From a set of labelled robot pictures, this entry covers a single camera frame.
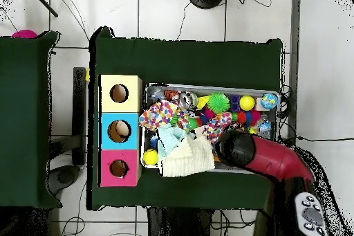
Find magenta bowl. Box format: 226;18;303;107
12;29;39;39

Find clear shallow mesh bin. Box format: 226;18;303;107
142;84;280;175

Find polka dot colourful cloth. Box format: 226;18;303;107
204;112;233;144
138;100;179;131

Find blue globe ball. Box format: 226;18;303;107
261;93;279;110

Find cream yellow cloth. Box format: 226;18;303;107
160;135;216;178

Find side table with green cloth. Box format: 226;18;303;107
0;30;61;209

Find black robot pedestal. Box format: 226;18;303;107
148;208;214;236

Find crushed silver can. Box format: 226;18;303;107
179;91;199;109

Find yellow smiley ball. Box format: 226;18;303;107
142;148;160;166

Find plain yellow ball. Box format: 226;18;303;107
239;95;257;111

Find small green spiky ball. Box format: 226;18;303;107
207;93;230;114

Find wooden box with three holes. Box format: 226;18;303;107
98;74;144;188

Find black rod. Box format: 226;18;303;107
28;0;59;18

